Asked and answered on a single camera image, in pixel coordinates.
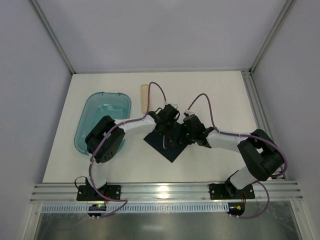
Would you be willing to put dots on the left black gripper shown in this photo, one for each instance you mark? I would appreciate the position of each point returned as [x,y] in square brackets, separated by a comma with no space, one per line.
[164,130]

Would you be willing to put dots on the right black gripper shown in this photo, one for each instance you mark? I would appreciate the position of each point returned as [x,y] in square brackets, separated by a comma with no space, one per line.
[184,137]

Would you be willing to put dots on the iridescent fork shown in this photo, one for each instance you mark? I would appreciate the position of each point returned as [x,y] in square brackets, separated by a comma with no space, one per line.
[171,141]

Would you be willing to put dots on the black paper napkin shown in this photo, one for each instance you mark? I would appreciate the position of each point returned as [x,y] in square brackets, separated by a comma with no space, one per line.
[155,140]

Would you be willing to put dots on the beige cutlery case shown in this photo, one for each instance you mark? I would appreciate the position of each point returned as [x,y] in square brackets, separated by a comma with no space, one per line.
[144,90]

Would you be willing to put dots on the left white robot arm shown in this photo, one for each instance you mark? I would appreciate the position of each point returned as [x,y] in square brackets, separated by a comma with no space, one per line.
[106,137]

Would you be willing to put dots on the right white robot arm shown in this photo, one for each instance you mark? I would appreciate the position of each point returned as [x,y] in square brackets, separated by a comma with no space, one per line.
[262,157]

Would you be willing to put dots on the teal plastic basin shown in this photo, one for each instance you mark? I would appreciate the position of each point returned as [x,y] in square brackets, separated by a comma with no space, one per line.
[100,104]

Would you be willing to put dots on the aluminium front rail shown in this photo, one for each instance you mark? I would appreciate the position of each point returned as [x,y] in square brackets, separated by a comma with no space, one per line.
[278,190]

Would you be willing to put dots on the aluminium rail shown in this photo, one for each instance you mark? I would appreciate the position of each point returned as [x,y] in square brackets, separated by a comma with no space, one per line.
[278,190]
[255,102]

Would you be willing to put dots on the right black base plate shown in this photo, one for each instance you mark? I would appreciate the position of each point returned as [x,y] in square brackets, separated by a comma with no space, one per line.
[217,191]

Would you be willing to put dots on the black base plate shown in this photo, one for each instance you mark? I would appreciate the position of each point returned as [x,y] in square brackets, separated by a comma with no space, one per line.
[87,193]
[217,191]

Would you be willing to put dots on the right side aluminium rail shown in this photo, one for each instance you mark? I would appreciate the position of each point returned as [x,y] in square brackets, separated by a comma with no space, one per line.
[255,102]

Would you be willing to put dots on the white slotted cable duct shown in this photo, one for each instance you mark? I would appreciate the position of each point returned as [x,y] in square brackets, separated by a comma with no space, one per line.
[171,207]

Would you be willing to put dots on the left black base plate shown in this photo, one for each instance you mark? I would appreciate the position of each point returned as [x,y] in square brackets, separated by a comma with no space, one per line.
[87,193]

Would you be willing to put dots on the right aluminium frame post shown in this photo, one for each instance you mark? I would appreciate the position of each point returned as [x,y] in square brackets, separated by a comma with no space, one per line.
[276,26]

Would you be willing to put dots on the aluminium frame post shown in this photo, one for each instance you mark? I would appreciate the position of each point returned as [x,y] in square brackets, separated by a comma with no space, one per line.
[51,34]
[276,26]

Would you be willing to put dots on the left aluminium frame post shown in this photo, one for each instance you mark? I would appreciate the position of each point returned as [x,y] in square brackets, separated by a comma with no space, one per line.
[51,34]

